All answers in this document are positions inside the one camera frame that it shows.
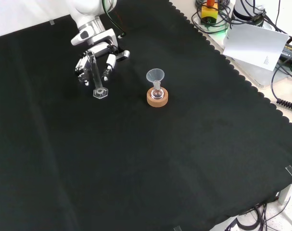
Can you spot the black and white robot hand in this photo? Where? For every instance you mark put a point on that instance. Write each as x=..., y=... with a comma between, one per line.
x=110, y=61

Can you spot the clear glass graduated cylinder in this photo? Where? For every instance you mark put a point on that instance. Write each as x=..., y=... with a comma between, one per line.
x=97, y=77

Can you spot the clear plastic funnel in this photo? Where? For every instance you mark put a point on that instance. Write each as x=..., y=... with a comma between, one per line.
x=154, y=75

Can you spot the clear round-bottom flask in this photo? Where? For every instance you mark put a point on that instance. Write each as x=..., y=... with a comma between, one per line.
x=157, y=93

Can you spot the black table cloth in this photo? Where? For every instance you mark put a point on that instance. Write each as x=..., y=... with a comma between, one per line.
x=136, y=156

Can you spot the yellow stop button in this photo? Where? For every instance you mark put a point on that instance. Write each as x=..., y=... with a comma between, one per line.
x=209, y=13

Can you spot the white paper sheet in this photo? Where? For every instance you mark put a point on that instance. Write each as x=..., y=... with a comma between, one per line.
x=254, y=45

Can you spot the pale board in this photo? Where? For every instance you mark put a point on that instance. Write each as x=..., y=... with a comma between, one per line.
x=263, y=77

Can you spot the black power adapter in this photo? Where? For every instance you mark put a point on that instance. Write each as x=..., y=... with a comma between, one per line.
x=291, y=53

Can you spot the white metal post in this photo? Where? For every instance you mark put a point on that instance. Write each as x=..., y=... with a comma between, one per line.
x=288, y=193

